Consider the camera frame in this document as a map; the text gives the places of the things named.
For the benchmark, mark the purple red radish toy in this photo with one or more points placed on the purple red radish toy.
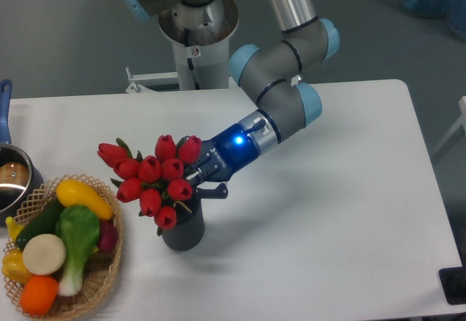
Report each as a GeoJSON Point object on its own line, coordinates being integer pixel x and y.
{"type": "Point", "coordinates": [108, 238]}

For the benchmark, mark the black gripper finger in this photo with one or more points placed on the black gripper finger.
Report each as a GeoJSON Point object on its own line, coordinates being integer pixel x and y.
{"type": "Point", "coordinates": [219, 192]}
{"type": "Point", "coordinates": [210, 167]}

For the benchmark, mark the white frame at right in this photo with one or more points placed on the white frame at right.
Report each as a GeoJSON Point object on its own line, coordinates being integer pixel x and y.
{"type": "Point", "coordinates": [451, 137]}

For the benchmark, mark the cream round radish slice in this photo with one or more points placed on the cream round radish slice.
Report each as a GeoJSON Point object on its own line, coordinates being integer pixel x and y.
{"type": "Point", "coordinates": [44, 254]}

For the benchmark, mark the dark grey ribbed vase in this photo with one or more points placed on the dark grey ribbed vase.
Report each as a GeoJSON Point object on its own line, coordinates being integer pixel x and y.
{"type": "Point", "coordinates": [189, 228]}

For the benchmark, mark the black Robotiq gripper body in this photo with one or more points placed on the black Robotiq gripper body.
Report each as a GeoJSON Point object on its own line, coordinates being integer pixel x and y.
{"type": "Point", "coordinates": [234, 146]}

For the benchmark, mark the blue handled steel saucepan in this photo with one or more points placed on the blue handled steel saucepan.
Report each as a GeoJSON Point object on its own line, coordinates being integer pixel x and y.
{"type": "Point", "coordinates": [19, 177]}

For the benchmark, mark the red tulip bouquet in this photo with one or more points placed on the red tulip bouquet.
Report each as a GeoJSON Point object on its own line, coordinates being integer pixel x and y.
{"type": "Point", "coordinates": [158, 181]}

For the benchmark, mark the green bok choy toy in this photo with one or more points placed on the green bok choy toy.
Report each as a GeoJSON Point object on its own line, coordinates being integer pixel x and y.
{"type": "Point", "coordinates": [79, 229]}

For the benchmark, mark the yellow bell pepper toy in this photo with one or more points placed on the yellow bell pepper toy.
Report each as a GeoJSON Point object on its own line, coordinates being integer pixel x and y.
{"type": "Point", "coordinates": [14, 268]}

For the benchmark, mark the orange toy fruit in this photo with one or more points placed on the orange toy fruit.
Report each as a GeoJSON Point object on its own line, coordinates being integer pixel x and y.
{"type": "Point", "coordinates": [38, 295]}

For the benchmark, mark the yellow banana toy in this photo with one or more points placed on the yellow banana toy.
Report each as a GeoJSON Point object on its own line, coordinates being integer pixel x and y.
{"type": "Point", "coordinates": [13, 228]}

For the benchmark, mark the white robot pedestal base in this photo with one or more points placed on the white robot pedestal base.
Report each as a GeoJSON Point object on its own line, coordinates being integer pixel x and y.
{"type": "Point", "coordinates": [200, 38]}

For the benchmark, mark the yellow squash toy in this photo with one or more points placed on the yellow squash toy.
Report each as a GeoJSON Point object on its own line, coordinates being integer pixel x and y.
{"type": "Point", "coordinates": [72, 192]}

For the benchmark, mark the dark green cucumber toy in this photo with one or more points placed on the dark green cucumber toy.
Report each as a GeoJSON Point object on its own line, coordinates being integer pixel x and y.
{"type": "Point", "coordinates": [43, 223]}

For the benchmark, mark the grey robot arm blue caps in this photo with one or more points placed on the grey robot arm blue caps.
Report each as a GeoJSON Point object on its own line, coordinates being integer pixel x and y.
{"type": "Point", "coordinates": [270, 78]}

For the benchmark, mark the black device at edge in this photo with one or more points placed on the black device at edge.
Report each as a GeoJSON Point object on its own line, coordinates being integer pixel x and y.
{"type": "Point", "coordinates": [453, 284]}

